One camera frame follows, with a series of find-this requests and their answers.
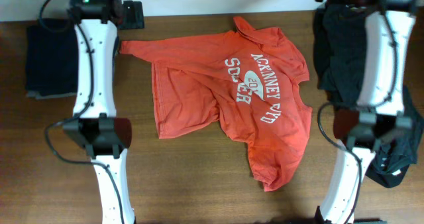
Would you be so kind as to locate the orange red printed t-shirt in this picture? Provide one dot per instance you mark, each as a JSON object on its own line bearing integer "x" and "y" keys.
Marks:
{"x": 246, "y": 79}

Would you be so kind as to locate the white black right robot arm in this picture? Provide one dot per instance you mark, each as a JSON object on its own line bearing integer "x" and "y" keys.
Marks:
{"x": 380, "y": 108}

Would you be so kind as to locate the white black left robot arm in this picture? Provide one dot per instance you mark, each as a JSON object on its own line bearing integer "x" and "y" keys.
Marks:
{"x": 95, "y": 125}

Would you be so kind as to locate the crumpled black printed garment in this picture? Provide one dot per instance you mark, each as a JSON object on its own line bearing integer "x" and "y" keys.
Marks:
{"x": 339, "y": 60}

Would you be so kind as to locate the folded navy blue garment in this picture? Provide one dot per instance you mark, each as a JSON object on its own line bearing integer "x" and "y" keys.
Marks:
{"x": 67, "y": 58}

